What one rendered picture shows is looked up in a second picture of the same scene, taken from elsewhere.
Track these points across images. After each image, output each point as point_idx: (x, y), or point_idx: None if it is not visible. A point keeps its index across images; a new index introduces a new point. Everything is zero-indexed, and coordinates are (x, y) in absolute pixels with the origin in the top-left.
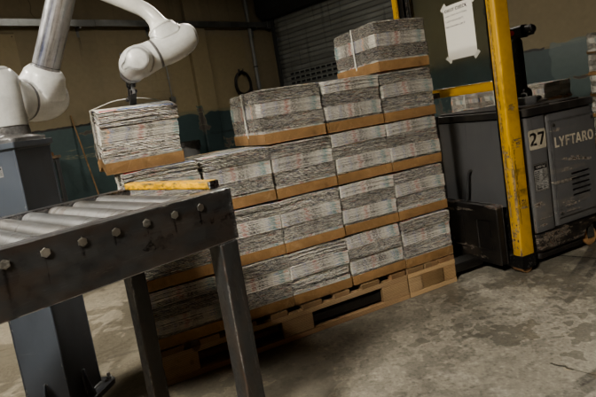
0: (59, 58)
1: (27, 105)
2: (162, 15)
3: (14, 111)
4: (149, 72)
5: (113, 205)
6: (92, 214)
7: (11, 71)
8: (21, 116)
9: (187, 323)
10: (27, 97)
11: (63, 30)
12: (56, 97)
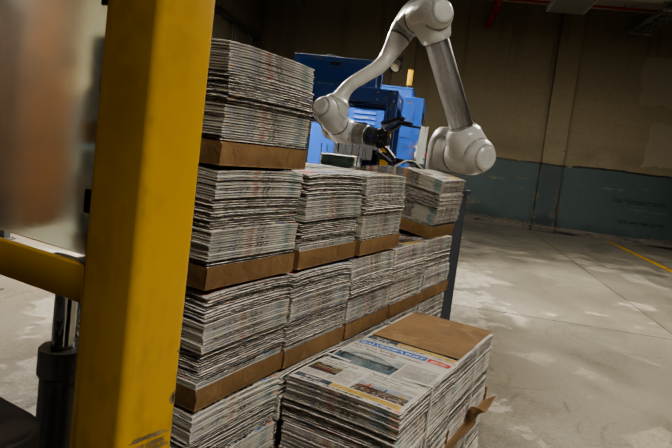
0: (449, 120)
1: (434, 158)
2: (337, 89)
3: (426, 161)
4: (330, 138)
5: None
6: None
7: (439, 131)
8: (428, 166)
9: None
10: (435, 152)
11: (440, 95)
12: (451, 154)
